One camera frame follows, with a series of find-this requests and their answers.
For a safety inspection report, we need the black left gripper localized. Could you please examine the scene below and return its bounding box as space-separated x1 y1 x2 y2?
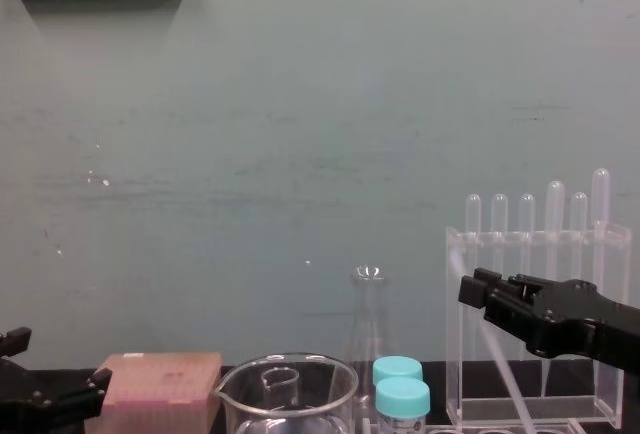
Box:
0 326 114 434

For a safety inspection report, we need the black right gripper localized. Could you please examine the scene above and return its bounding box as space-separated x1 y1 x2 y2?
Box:
458 267 640 371

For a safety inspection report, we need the clear glass stirring rod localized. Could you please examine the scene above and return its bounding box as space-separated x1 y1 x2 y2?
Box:
449 247 537 434

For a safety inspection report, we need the clear acrylic pipette rack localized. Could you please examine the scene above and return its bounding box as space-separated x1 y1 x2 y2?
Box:
444 220 633 428

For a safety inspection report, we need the pink pipette tip box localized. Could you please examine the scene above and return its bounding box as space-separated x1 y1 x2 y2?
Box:
83 351 224 434

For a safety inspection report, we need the vial with teal cap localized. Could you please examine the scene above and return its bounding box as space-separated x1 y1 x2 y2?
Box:
371 355 424 388
374 376 432 434

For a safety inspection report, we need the glass conical flask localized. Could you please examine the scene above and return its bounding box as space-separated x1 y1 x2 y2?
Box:
343 264 397 434

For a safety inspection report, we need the clear plastic vial tray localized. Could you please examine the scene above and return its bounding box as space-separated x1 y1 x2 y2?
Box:
363 417 587 434

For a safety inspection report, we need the tall clear plastic transfer pipette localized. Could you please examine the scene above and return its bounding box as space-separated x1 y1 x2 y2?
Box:
591 167 612 293

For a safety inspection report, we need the large glass beaker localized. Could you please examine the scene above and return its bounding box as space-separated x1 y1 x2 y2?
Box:
214 351 361 434

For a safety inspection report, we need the small glass beaker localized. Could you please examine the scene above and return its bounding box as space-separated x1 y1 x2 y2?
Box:
260 367 302 411

